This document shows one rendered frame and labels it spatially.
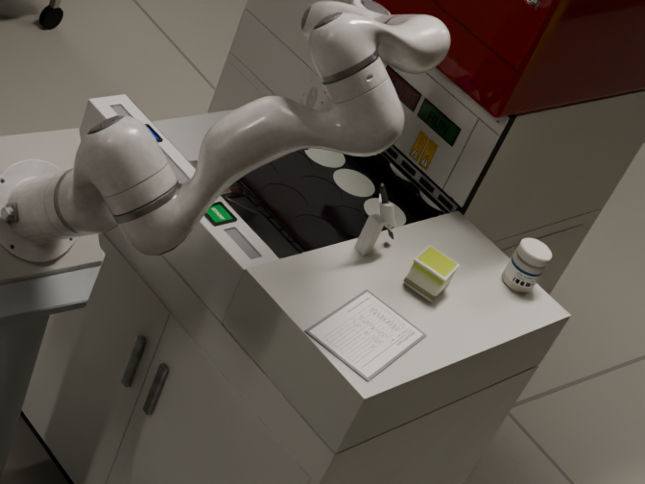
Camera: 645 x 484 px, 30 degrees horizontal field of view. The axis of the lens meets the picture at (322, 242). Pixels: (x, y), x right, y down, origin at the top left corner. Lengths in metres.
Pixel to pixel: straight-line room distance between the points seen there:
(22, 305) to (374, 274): 0.67
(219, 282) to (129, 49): 2.52
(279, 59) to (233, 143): 1.13
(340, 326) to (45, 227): 0.55
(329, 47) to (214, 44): 3.12
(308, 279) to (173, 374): 0.39
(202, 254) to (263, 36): 0.87
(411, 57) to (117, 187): 0.51
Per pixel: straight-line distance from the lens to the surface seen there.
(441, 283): 2.33
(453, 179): 2.67
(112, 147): 1.91
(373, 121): 1.89
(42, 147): 2.31
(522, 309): 2.48
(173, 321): 2.44
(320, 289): 2.26
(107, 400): 2.72
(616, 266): 4.79
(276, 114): 1.89
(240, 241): 2.31
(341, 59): 1.86
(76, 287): 2.29
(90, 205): 2.04
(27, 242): 2.27
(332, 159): 2.77
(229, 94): 3.16
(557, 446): 3.81
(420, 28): 1.97
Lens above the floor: 2.31
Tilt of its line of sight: 34 degrees down
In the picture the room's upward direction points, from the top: 25 degrees clockwise
